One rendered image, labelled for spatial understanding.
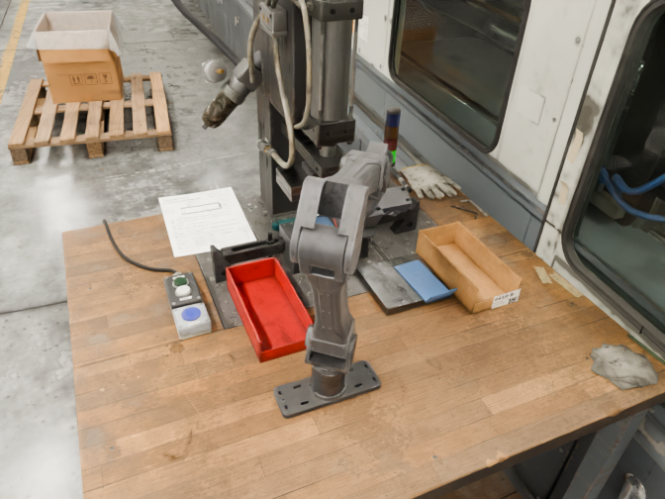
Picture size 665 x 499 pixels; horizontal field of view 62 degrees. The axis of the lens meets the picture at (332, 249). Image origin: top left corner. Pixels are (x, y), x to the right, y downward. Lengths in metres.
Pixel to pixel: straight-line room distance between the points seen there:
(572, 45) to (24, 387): 2.20
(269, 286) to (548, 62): 0.90
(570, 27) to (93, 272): 1.27
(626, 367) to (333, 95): 0.80
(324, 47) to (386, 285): 0.54
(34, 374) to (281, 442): 1.65
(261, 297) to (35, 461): 1.23
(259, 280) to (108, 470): 0.53
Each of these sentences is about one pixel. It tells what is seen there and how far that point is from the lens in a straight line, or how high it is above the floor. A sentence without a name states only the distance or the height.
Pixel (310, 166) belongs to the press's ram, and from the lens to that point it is 1.26.
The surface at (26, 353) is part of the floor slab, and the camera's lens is 2.64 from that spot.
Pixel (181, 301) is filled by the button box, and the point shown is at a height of 0.93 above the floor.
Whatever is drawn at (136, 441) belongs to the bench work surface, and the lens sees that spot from 1.06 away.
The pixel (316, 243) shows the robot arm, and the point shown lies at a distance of 0.77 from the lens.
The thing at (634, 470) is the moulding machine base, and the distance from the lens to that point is 1.61.
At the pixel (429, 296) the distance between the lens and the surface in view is 1.28.
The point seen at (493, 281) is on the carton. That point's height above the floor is 0.91.
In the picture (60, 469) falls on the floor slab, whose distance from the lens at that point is 2.21.
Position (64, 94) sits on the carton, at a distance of 4.57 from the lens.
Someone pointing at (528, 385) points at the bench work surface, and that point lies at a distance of 1.18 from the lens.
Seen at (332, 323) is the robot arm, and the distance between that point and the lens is 0.92.
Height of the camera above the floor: 1.74
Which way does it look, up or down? 36 degrees down
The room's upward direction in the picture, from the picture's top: 3 degrees clockwise
